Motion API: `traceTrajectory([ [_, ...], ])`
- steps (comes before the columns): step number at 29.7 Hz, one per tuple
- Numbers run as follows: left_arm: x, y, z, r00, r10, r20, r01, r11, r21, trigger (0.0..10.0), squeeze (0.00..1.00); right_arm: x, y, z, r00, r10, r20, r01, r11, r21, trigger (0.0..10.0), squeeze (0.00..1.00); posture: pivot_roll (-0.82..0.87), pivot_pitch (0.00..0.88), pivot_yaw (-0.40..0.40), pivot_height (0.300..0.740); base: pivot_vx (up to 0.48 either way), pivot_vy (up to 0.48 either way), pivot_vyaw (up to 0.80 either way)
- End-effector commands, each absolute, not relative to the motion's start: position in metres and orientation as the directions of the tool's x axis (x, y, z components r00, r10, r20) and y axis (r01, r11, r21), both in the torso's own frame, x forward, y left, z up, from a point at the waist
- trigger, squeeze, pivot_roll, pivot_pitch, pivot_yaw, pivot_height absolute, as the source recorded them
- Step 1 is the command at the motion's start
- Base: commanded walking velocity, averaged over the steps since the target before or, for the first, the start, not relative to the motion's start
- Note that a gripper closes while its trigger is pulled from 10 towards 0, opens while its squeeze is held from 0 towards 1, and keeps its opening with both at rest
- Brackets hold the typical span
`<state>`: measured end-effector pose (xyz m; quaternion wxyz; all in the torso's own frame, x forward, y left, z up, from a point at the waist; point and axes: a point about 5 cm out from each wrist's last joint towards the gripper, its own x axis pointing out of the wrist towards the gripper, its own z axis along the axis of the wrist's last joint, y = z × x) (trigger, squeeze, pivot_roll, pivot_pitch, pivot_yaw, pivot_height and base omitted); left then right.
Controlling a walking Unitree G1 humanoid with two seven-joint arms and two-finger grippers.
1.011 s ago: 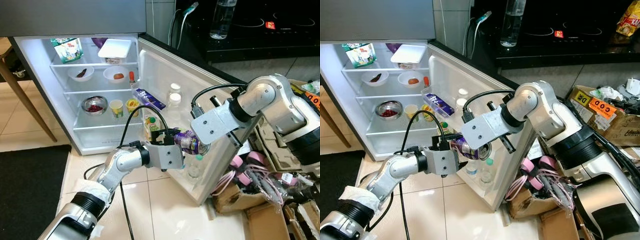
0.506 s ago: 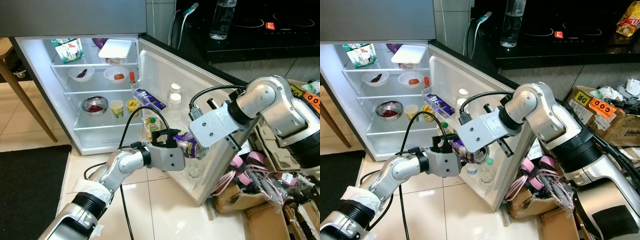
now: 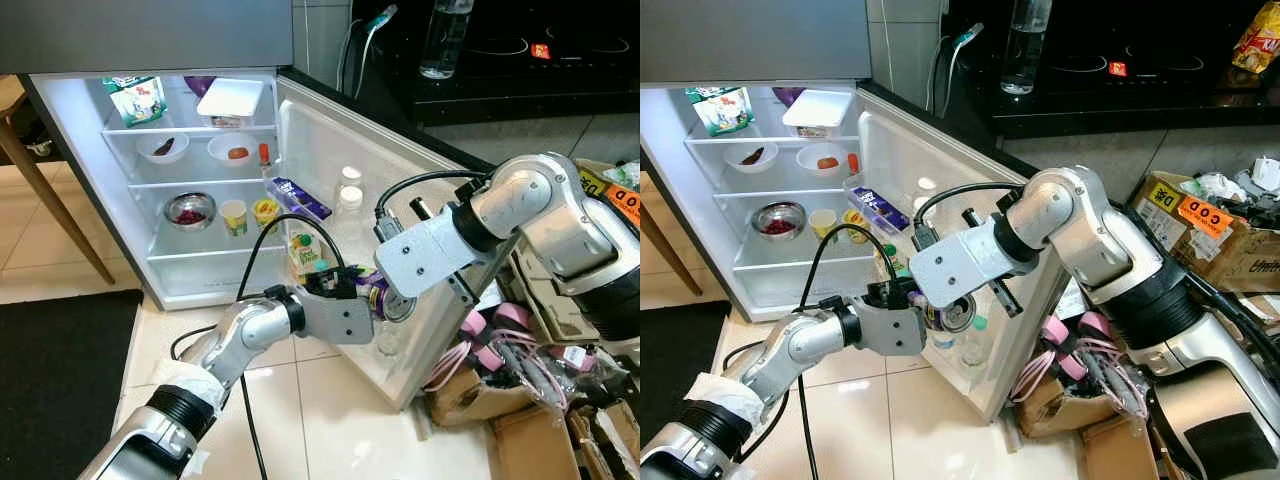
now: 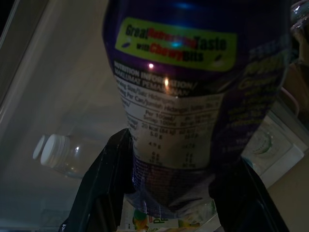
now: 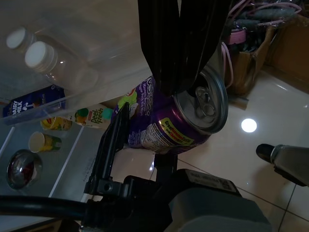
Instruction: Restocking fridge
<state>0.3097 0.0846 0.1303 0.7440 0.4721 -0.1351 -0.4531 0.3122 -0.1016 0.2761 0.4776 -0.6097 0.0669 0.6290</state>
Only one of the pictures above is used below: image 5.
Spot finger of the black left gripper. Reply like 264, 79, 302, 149
154, 153, 178, 181
91, 102, 133, 181

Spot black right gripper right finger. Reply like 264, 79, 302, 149
178, 0, 234, 95

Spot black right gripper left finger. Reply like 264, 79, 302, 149
137, 0, 184, 97

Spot purple drink can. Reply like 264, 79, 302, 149
115, 69, 229, 156

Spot grey fridge door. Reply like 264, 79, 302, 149
0, 14, 160, 123

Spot clear bottle white cap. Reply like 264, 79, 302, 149
23, 40, 101, 91
5, 25, 50, 58

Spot grey fridge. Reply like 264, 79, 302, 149
0, 113, 119, 203

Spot juice carton green cap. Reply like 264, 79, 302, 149
68, 102, 108, 129

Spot yellow food cup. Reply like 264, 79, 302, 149
40, 116, 73, 132

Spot printed paper cup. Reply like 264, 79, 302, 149
28, 131, 63, 154

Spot open brown cardboard box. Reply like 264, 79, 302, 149
225, 13, 309, 97

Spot metal bowl red berries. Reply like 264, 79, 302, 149
6, 148, 44, 190

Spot purple chocolate bar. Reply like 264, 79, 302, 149
2, 84, 68, 126

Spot black right robot foot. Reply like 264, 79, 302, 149
255, 143, 276, 163

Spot pink cable bundle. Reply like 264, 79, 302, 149
220, 0, 303, 84

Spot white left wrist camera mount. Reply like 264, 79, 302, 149
168, 168, 273, 232

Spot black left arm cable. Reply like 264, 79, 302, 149
0, 194, 90, 216

